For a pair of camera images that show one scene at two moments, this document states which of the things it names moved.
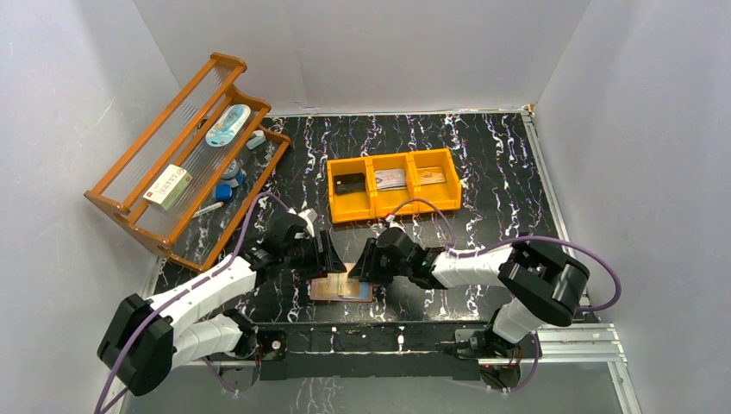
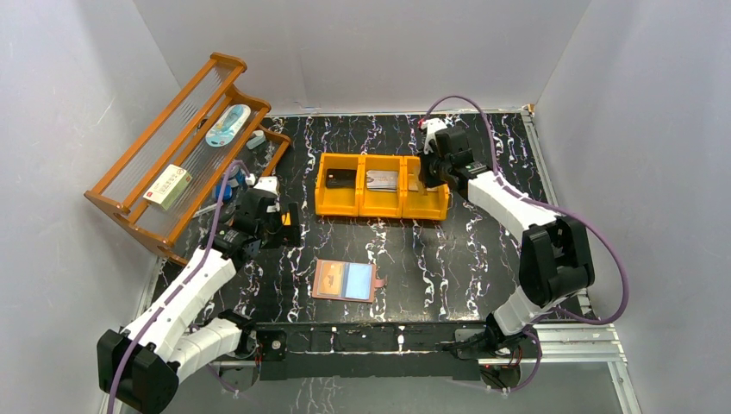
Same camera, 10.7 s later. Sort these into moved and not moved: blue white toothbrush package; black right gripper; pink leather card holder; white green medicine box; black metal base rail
Moved: black right gripper
Not moved: black metal base rail; white green medicine box; pink leather card holder; blue white toothbrush package
